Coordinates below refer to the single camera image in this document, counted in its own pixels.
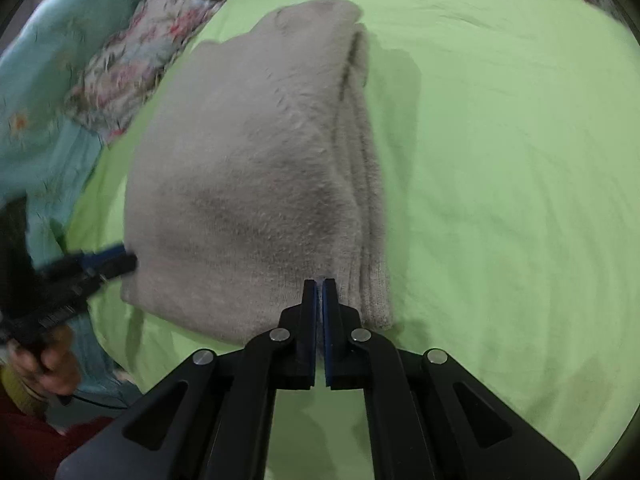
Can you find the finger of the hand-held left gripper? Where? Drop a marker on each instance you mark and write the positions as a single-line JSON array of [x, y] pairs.
[[120, 266], [102, 256]]

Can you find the light green bed sheet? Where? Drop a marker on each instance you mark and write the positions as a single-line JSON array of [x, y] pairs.
[[500, 185]]

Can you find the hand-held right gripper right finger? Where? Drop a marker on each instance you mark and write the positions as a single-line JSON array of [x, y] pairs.
[[327, 320]]

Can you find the person's left hand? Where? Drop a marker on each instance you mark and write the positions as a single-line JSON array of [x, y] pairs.
[[60, 370]]

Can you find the teal floral quilt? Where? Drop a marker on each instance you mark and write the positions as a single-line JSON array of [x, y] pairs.
[[45, 85]]

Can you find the ruffled floral pillow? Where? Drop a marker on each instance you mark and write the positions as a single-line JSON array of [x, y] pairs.
[[135, 60]]

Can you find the beige patterned knit sweater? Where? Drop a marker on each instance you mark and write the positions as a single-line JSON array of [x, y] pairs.
[[240, 175]]

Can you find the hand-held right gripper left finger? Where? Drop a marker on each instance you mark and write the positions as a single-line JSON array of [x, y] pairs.
[[313, 320]]

